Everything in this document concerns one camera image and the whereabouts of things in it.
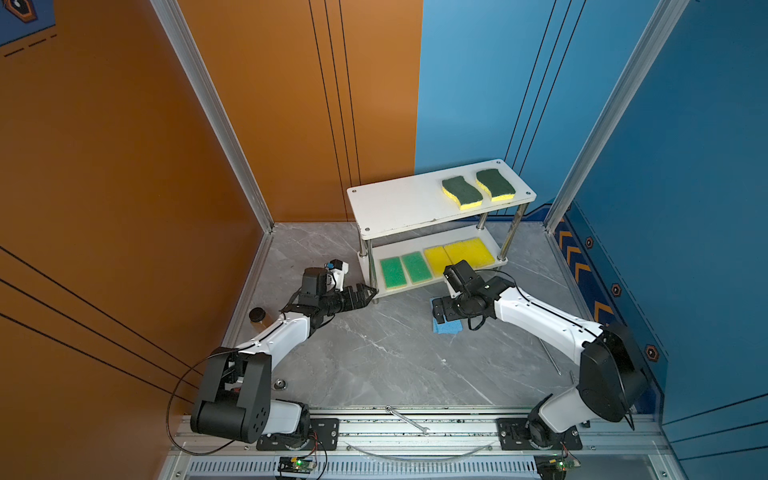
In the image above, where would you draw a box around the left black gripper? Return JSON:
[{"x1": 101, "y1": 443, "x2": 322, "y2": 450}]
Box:
[{"x1": 318, "y1": 284, "x2": 375, "y2": 318}]

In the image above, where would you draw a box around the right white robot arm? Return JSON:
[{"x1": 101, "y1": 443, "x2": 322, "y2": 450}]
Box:
[{"x1": 432, "y1": 260, "x2": 651, "y2": 449}]

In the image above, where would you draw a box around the brown jar black lid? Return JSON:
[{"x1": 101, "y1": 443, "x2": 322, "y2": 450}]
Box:
[{"x1": 248, "y1": 307, "x2": 269, "y2": 330}]

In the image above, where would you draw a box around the blue sponge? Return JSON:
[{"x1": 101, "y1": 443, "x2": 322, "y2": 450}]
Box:
[{"x1": 433, "y1": 320, "x2": 463, "y2": 335}]

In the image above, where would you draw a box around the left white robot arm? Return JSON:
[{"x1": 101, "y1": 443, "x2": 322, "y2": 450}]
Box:
[{"x1": 190, "y1": 261, "x2": 378, "y2": 448}]

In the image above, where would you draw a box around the white two-tier shelf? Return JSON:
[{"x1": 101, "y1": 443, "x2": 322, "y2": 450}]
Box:
[{"x1": 347, "y1": 159, "x2": 536, "y2": 299}]

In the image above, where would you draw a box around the black handled screwdriver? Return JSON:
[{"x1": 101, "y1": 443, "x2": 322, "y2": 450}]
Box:
[{"x1": 538, "y1": 338, "x2": 562, "y2": 376}]

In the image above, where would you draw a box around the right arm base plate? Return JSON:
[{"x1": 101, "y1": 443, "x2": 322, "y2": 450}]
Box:
[{"x1": 495, "y1": 417, "x2": 583, "y2": 451}]

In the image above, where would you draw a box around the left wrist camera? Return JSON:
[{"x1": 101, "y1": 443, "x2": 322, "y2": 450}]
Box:
[{"x1": 327, "y1": 259, "x2": 349, "y2": 291}]

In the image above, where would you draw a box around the aluminium front rail frame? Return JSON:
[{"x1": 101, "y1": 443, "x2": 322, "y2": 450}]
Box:
[{"x1": 160, "y1": 407, "x2": 685, "y2": 479}]

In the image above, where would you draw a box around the left circuit board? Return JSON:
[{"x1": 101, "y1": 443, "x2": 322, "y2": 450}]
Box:
[{"x1": 277, "y1": 456, "x2": 318, "y2": 477}]

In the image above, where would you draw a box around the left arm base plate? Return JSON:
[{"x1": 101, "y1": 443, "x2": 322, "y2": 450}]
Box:
[{"x1": 256, "y1": 417, "x2": 340, "y2": 452}]

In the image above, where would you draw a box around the right circuit board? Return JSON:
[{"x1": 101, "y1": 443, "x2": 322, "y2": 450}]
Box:
[{"x1": 534, "y1": 457, "x2": 567, "y2": 480}]

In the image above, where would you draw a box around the circuit board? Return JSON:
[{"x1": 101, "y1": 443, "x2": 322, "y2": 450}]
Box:
[
  {"x1": 534, "y1": 457, "x2": 567, "y2": 480},
  {"x1": 277, "y1": 456, "x2": 318, "y2": 477}
]

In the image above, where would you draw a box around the green yellow wavy sponge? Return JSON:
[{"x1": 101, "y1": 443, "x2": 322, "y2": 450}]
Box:
[{"x1": 475, "y1": 169, "x2": 516, "y2": 202}]

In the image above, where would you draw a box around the right aluminium corner post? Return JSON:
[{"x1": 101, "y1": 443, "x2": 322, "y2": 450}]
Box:
[{"x1": 543, "y1": 0, "x2": 689, "y2": 234}]

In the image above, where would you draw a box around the left aluminium corner post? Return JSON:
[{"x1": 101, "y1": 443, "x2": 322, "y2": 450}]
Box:
[{"x1": 150, "y1": 0, "x2": 275, "y2": 234}]

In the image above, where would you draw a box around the aluminium corner post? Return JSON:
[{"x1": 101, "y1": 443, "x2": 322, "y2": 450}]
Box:
[
  {"x1": 543, "y1": 0, "x2": 689, "y2": 234},
  {"x1": 150, "y1": 0, "x2": 275, "y2": 234}
]

